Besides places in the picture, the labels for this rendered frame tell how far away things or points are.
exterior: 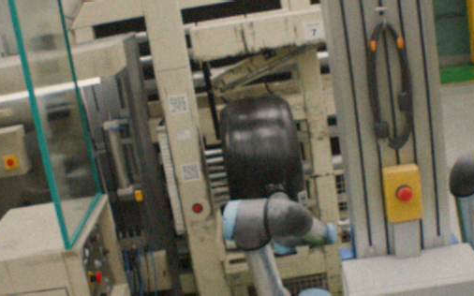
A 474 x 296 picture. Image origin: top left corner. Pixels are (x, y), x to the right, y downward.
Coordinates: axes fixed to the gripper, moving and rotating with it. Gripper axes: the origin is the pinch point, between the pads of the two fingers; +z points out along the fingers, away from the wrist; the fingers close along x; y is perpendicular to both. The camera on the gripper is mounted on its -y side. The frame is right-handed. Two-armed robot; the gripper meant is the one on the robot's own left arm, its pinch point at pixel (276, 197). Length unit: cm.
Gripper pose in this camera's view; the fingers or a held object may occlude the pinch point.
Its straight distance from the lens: 262.7
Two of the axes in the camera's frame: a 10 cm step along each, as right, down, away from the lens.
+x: -9.9, 1.6, 0.3
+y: -1.6, -9.7, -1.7
